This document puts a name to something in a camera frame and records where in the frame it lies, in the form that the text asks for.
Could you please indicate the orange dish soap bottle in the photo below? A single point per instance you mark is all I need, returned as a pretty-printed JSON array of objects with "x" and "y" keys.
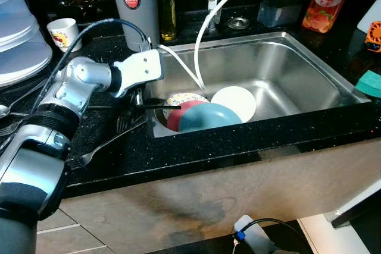
[{"x": 327, "y": 1}]

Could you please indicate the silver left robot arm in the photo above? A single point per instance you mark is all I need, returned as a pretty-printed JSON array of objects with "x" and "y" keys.
[{"x": 30, "y": 171}]

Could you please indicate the green sponge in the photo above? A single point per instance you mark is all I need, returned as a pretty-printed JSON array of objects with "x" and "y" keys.
[{"x": 370, "y": 84}]

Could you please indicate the grey water filter cylinder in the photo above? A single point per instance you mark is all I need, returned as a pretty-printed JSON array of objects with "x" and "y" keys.
[{"x": 134, "y": 22}]

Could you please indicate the white stacked food container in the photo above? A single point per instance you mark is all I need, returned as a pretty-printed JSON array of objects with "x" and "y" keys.
[{"x": 21, "y": 34}]

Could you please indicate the large silver fork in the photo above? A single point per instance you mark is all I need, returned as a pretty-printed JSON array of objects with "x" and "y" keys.
[{"x": 110, "y": 144}]

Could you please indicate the white printed cup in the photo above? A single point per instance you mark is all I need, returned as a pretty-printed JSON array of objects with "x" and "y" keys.
[{"x": 64, "y": 35}]

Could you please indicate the blue plate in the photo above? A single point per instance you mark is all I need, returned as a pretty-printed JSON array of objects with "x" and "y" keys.
[{"x": 211, "y": 118}]

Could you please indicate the red plate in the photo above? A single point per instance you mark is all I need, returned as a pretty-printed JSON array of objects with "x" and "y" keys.
[{"x": 177, "y": 117}]

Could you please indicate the stainless steel sink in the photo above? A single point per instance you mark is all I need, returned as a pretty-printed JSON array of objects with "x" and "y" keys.
[{"x": 280, "y": 75}]

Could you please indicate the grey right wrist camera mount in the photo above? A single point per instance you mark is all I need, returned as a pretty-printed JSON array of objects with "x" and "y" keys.
[{"x": 251, "y": 236}]

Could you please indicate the silver spoon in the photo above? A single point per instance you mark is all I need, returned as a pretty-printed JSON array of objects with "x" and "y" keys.
[{"x": 5, "y": 111}]

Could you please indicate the orange grille gadget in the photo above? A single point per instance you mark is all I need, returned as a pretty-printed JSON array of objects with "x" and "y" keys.
[{"x": 374, "y": 37}]

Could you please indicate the brown cabinet front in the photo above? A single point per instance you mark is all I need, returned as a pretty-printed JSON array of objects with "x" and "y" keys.
[{"x": 178, "y": 200}]

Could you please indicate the yellow oil bottle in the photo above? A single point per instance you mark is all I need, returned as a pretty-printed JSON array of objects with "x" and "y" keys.
[{"x": 166, "y": 10}]

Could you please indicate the black chopstick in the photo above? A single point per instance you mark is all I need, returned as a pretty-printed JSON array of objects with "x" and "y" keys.
[{"x": 110, "y": 107}]

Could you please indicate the grey sponge holder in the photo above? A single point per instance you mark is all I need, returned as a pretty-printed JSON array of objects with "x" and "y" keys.
[{"x": 278, "y": 13}]

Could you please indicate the patterned plate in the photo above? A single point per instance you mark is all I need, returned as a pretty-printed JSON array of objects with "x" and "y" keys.
[{"x": 181, "y": 97}]

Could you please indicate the white plate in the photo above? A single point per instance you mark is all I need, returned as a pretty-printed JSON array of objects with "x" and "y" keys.
[{"x": 235, "y": 102}]

